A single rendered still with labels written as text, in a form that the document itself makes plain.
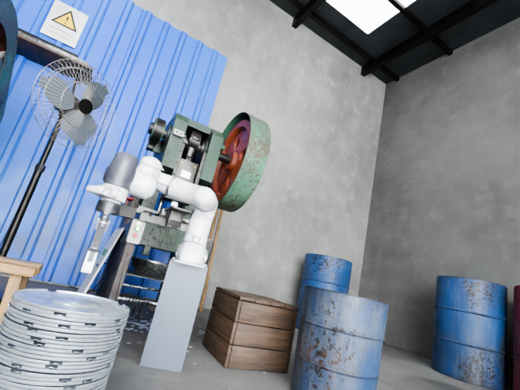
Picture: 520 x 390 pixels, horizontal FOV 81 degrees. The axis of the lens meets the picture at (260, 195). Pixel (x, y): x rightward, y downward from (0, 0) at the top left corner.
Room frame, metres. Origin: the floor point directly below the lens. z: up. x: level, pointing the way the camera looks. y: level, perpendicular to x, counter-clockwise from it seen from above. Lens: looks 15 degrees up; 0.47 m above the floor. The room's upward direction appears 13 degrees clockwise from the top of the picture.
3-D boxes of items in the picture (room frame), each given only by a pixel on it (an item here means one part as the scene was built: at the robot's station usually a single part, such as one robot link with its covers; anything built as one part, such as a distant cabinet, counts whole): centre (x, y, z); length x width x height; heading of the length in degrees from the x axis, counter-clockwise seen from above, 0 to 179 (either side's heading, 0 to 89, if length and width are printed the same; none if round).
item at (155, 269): (2.26, 0.61, 0.36); 0.34 x 0.34 x 0.10
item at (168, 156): (2.39, 0.67, 0.83); 0.79 x 0.43 x 1.34; 27
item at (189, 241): (1.53, 0.26, 0.52); 0.22 x 0.19 x 0.14; 10
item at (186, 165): (2.22, 0.59, 1.04); 0.17 x 0.15 x 0.30; 27
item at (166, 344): (1.57, 0.27, 0.23); 0.18 x 0.18 x 0.45; 10
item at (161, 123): (2.16, 0.84, 1.31); 0.22 x 0.12 x 0.22; 27
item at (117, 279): (2.26, 0.91, 0.45); 0.92 x 0.12 x 0.90; 27
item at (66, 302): (0.93, 0.43, 0.29); 0.29 x 0.29 x 0.01
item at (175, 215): (2.10, 0.53, 0.72); 0.25 x 0.14 x 0.14; 27
